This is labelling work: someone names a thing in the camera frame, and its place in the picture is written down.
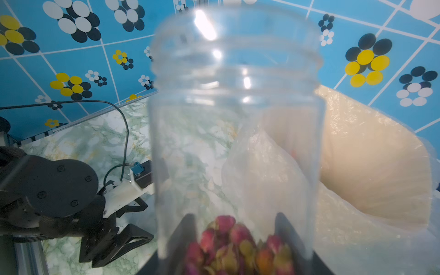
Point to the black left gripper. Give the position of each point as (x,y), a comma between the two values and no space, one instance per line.
(101,243)

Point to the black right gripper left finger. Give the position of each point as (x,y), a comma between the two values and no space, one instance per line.
(151,267)

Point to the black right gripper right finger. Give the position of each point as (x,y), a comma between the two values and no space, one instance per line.
(319,267)

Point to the clear jar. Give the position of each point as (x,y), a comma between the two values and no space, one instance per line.
(236,130)

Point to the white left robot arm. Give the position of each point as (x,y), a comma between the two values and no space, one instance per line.
(44,199)

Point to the clear plastic bin liner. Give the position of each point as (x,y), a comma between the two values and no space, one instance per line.
(384,253)

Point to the cream plastic trash bin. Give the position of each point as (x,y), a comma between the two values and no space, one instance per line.
(365,172)

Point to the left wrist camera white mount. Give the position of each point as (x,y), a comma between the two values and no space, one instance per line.
(121,193)

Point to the aluminium frame post left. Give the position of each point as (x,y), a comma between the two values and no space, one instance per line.
(140,96)

